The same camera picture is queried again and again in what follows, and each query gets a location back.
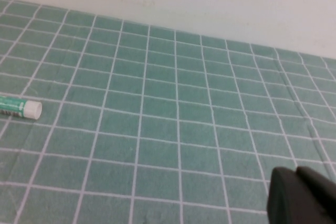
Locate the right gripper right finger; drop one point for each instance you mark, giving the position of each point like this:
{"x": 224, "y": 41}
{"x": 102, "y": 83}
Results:
{"x": 324, "y": 192}

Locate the green checkered tablecloth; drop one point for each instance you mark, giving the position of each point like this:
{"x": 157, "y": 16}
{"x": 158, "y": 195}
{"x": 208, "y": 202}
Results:
{"x": 157, "y": 103}

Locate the green white glue stick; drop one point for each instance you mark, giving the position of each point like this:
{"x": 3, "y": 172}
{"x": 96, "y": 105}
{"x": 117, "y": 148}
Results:
{"x": 15, "y": 107}

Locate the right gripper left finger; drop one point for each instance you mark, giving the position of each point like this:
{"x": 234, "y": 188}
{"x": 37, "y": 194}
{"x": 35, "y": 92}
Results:
{"x": 288, "y": 203}

